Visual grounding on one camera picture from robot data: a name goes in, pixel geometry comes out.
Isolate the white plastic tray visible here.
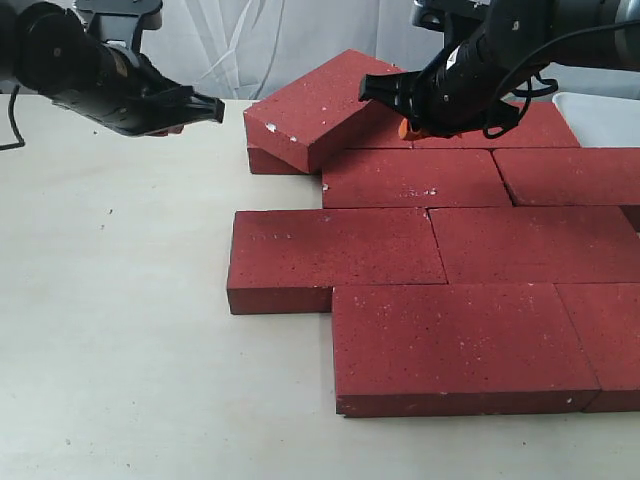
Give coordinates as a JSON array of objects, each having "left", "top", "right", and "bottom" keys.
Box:
[{"left": 552, "top": 92, "right": 640, "bottom": 148}]

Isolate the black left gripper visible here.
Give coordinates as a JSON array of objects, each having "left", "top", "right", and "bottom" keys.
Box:
[{"left": 19, "top": 2, "right": 225, "bottom": 137}]

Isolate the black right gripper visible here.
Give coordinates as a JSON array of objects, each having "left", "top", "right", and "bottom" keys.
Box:
[{"left": 358, "top": 21, "right": 521, "bottom": 140}]

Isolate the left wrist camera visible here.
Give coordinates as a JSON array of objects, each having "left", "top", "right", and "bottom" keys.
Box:
[{"left": 73, "top": 0, "right": 163, "bottom": 52}]

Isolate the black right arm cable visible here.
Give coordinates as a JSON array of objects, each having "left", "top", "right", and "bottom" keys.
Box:
[{"left": 482, "top": 19, "right": 640, "bottom": 140}]

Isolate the pale backdrop curtain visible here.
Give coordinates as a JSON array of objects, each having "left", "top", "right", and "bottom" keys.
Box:
[{"left": 0, "top": 0, "right": 640, "bottom": 104}]

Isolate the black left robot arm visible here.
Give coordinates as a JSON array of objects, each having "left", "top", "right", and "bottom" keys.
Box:
[{"left": 1, "top": 1, "right": 225, "bottom": 137}]

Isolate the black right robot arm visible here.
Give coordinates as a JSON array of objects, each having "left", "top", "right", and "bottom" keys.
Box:
[{"left": 359, "top": 0, "right": 639, "bottom": 140}]

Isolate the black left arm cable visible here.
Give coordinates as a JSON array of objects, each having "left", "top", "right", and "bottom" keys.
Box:
[{"left": 0, "top": 84, "right": 26, "bottom": 151}]

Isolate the red brick under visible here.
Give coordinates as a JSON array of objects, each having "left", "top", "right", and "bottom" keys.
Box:
[{"left": 321, "top": 149, "right": 512, "bottom": 209}]

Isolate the red brick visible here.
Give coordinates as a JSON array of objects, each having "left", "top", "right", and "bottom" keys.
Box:
[
  {"left": 556, "top": 283, "right": 639, "bottom": 413},
  {"left": 493, "top": 147, "right": 639, "bottom": 229},
  {"left": 429, "top": 206, "right": 639, "bottom": 284},
  {"left": 227, "top": 208, "right": 447, "bottom": 315},
  {"left": 332, "top": 284, "right": 601, "bottom": 418},
  {"left": 411, "top": 101, "right": 582, "bottom": 150},
  {"left": 247, "top": 112, "right": 412, "bottom": 175},
  {"left": 244, "top": 49, "right": 401, "bottom": 151}
]

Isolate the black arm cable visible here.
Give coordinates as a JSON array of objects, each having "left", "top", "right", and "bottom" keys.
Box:
[
  {"left": 0, "top": 84, "right": 26, "bottom": 151},
  {"left": 482, "top": 19, "right": 640, "bottom": 140}
]

